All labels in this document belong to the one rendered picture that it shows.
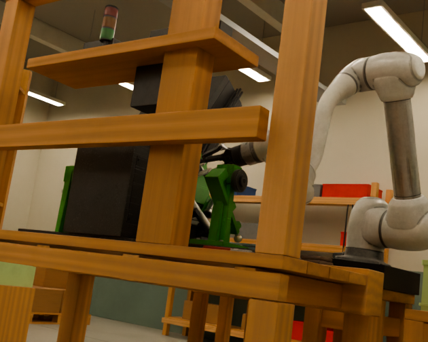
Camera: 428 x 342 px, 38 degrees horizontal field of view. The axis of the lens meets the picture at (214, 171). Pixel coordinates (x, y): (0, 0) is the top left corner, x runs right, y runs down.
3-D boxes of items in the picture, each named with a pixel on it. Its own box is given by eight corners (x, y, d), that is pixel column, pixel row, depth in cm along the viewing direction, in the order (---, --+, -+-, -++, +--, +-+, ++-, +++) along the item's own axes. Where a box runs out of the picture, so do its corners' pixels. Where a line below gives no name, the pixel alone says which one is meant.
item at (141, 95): (153, 117, 225) (159, 78, 228) (189, 114, 215) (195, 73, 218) (129, 106, 216) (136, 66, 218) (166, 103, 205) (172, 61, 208)
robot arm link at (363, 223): (359, 251, 264) (365, 200, 267) (397, 255, 250) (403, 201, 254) (336, 245, 253) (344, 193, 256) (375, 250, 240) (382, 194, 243)
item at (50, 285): (48, 317, 908) (57, 266, 922) (90, 324, 868) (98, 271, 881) (-18, 314, 808) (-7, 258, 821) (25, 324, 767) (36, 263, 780)
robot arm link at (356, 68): (329, 70, 240) (358, 66, 230) (352, 52, 251) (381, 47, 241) (339, 101, 245) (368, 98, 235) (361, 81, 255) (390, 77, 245)
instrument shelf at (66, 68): (75, 89, 257) (76, 80, 258) (257, 67, 204) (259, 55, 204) (26, 68, 238) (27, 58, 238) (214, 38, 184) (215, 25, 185)
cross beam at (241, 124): (-12, 150, 247) (-8, 129, 249) (265, 141, 170) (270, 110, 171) (-23, 148, 243) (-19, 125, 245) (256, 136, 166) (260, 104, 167)
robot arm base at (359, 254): (340, 262, 266) (342, 249, 267) (391, 269, 254) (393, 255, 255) (324, 257, 251) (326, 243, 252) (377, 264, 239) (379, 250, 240)
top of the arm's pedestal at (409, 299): (344, 296, 271) (345, 286, 272) (414, 305, 250) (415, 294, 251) (304, 290, 248) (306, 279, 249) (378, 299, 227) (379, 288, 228)
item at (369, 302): (82, 273, 300) (87, 243, 302) (381, 317, 210) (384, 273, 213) (60, 271, 289) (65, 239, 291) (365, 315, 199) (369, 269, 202)
